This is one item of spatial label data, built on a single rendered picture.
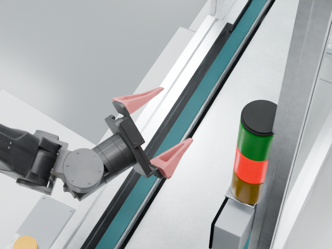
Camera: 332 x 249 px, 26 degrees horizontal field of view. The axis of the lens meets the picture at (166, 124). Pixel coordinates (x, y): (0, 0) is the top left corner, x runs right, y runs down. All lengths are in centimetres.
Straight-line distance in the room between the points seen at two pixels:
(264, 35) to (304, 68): 88
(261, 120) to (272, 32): 79
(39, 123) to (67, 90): 116
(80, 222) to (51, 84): 147
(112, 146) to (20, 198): 38
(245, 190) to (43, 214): 48
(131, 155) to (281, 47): 58
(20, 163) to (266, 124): 39
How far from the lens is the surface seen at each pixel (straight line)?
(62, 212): 127
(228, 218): 94
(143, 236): 129
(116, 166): 108
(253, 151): 83
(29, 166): 106
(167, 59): 160
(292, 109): 77
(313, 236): 138
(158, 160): 114
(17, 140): 103
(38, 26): 290
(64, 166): 101
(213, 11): 168
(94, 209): 127
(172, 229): 129
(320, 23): 66
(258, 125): 80
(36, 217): 127
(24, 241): 124
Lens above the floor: 206
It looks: 54 degrees down
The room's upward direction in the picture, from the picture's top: straight up
